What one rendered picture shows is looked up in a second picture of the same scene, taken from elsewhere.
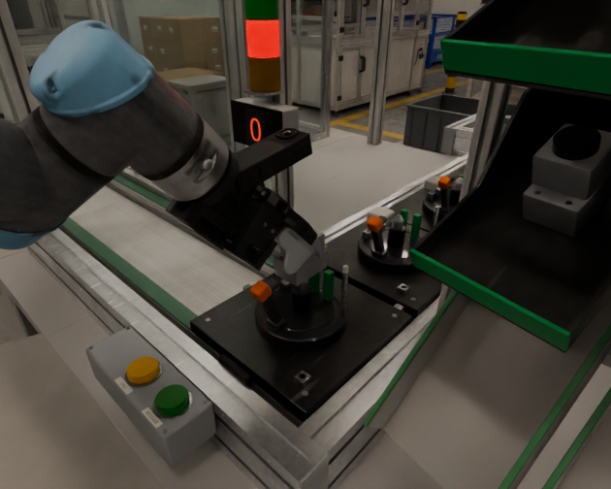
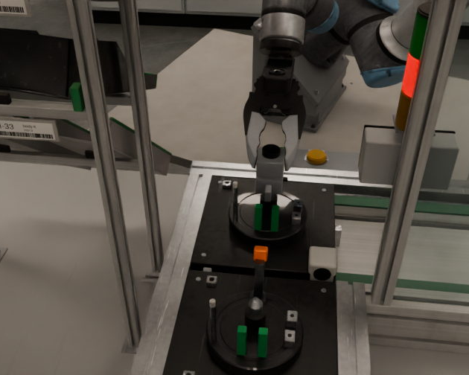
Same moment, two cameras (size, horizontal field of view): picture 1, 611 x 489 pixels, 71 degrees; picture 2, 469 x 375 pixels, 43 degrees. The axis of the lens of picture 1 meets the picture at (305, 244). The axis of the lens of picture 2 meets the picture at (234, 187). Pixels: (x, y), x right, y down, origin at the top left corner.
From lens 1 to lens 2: 1.25 m
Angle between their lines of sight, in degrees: 103
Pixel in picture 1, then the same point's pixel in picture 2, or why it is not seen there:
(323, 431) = (199, 183)
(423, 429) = not seen: hidden behind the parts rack
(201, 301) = (379, 235)
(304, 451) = (200, 169)
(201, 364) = (295, 175)
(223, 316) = (318, 196)
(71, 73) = not seen: outside the picture
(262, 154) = (272, 62)
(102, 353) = (352, 155)
